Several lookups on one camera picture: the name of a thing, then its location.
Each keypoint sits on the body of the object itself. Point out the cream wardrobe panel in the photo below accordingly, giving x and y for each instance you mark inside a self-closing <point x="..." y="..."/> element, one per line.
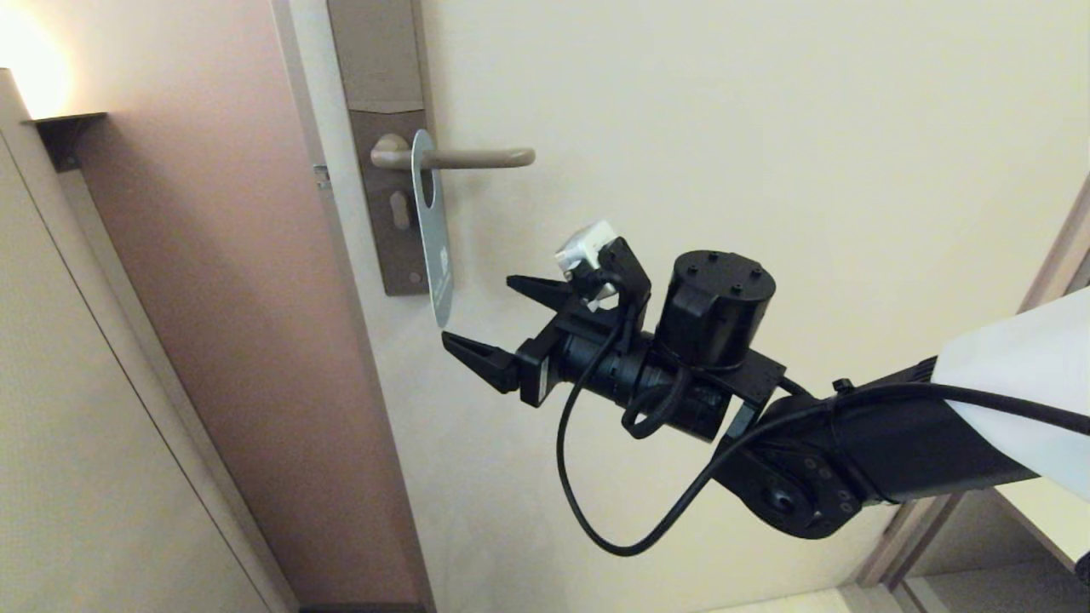
<point x="77" y="426"/>

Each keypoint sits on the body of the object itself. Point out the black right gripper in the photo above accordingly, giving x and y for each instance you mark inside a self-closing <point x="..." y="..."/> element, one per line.
<point x="596" y="366"/>

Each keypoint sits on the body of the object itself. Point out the bronze door lock plate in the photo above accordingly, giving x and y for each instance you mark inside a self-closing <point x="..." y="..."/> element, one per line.
<point x="379" y="60"/>

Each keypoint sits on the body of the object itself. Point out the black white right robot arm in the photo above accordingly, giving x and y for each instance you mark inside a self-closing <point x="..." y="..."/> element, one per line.
<point x="894" y="443"/>

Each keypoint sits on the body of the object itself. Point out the cream white door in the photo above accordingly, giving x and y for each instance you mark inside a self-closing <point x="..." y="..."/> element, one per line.
<point x="681" y="128"/>

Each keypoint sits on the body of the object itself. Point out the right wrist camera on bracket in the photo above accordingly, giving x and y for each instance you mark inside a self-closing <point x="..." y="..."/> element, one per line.
<point x="583" y="247"/>

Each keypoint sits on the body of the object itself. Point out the taupe frame hinge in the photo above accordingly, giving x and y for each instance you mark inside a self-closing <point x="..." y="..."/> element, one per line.
<point x="899" y="521"/>

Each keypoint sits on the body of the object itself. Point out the white closet shelf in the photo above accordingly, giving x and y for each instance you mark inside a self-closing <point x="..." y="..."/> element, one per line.
<point x="1043" y="519"/>

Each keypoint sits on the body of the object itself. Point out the pale beige peanut-shaped object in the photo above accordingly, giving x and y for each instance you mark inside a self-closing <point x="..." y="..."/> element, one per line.
<point x="398" y="209"/>

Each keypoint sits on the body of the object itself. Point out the white door hanger sign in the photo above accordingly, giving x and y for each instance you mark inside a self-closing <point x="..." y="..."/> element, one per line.
<point x="434" y="247"/>

